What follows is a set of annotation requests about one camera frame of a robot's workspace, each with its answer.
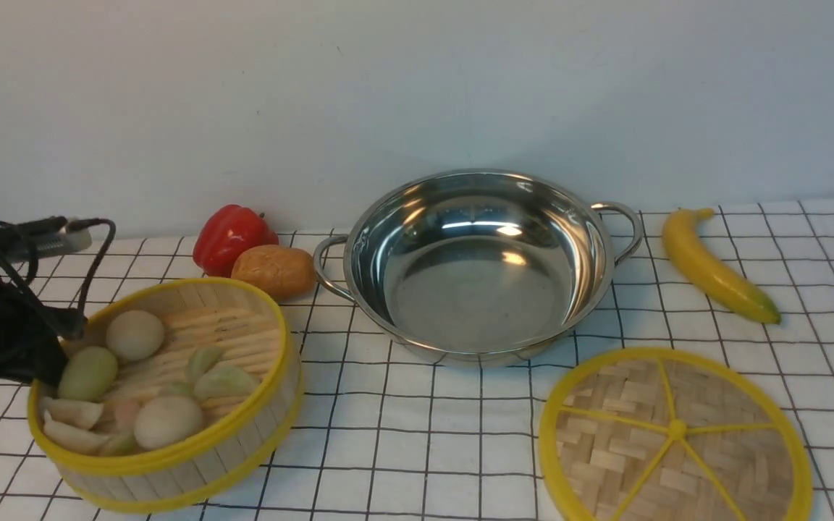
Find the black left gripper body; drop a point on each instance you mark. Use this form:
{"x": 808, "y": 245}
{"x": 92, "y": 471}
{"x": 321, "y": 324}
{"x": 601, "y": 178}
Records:
{"x": 30, "y": 332}

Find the stainless steel two-handled pot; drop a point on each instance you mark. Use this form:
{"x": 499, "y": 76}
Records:
{"x": 479, "y": 267}

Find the woven bamboo steamer lid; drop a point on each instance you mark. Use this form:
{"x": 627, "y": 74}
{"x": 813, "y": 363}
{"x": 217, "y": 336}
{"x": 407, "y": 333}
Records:
{"x": 658, "y": 434}

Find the pale yellow steamed bun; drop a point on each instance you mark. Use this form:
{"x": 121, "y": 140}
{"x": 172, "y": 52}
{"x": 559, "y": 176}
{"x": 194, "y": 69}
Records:
{"x": 88, "y": 374}

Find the white dumpling upper left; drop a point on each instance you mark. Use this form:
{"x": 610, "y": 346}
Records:
{"x": 76, "y": 413}

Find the white dumpling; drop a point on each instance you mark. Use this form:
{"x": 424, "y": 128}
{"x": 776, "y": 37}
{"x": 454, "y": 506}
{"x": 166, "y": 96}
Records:
{"x": 73, "y": 439}
{"x": 76, "y": 413}

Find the white steamed bun back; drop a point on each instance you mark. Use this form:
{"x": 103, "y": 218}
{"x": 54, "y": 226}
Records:
{"x": 135, "y": 335}

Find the white steamed bun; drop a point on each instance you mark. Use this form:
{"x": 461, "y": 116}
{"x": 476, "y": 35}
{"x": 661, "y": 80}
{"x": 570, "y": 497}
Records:
{"x": 135, "y": 335}
{"x": 167, "y": 420}

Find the white dumpling lower left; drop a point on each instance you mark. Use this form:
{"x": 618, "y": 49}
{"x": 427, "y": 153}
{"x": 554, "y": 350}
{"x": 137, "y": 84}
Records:
{"x": 73, "y": 439}

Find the pink dumpling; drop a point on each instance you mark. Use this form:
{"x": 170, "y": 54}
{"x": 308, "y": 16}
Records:
{"x": 124, "y": 415}

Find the white steamed bun front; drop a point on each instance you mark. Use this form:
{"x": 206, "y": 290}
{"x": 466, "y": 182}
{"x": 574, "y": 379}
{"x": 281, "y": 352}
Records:
{"x": 167, "y": 420}

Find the green dumpling upper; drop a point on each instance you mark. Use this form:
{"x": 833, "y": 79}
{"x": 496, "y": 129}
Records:
{"x": 201, "y": 361}

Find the green dumpling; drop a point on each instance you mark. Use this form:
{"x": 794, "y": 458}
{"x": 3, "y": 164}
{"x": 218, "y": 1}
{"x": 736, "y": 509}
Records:
{"x": 201, "y": 361}
{"x": 225, "y": 381}

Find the green dumpling right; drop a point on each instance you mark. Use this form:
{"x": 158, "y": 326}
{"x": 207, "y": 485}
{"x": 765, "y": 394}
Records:
{"x": 225, "y": 381}

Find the red bell pepper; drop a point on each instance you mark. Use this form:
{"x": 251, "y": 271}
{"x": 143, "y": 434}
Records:
{"x": 231, "y": 231}

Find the brown potato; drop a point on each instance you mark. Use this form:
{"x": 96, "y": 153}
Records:
{"x": 284, "y": 273}

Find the yellow banana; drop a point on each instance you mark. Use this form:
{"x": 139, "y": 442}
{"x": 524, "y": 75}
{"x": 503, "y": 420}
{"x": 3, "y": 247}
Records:
{"x": 689, "y": 255}

